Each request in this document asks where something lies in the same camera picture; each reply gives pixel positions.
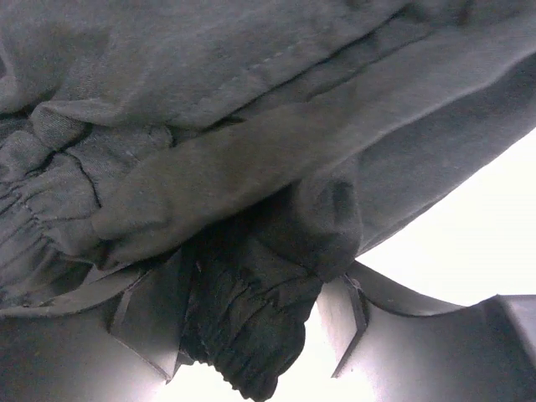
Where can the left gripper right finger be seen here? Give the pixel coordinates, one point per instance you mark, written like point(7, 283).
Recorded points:
point(394, 344)

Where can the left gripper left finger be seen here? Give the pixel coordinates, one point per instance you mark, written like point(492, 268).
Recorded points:
point(114, 339)

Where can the black trousers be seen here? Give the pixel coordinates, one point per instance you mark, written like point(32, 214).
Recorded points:
point(271, 142)

